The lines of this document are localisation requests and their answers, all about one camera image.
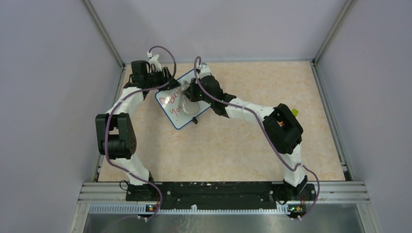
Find aluminium front rail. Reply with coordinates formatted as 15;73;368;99
71;181;381;233

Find aluminium frame post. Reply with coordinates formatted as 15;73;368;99
81;0;125;68
312;0;357;66

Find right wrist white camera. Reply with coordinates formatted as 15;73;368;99
195;63;212;80

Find left aluminium frame post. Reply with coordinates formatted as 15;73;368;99
81;0;125;68

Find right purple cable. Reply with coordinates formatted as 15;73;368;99
193;56;320;220

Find right aluminium frame post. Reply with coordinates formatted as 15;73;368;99
312;0;357;66

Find wrist white camera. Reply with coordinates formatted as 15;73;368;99
147;52;162;72
195;63;212;80

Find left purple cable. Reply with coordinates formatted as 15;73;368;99
105;45;177;222

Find purple cable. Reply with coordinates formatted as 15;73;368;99
105;45;177;222
193;56;320;220

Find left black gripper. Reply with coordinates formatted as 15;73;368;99
144;67;181;91

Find blue framed small whiteboard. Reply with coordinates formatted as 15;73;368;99
155;69;210;130

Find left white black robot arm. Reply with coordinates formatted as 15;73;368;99
95;60;181;201

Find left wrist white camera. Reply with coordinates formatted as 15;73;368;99
147;52;162;72

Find grey oval whiteboard eraser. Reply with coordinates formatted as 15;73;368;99
179;81;200;115

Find red yellow green toy bricks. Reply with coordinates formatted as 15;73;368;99
291;109;299;118

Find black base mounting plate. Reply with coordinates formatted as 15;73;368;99
125;182;316;210

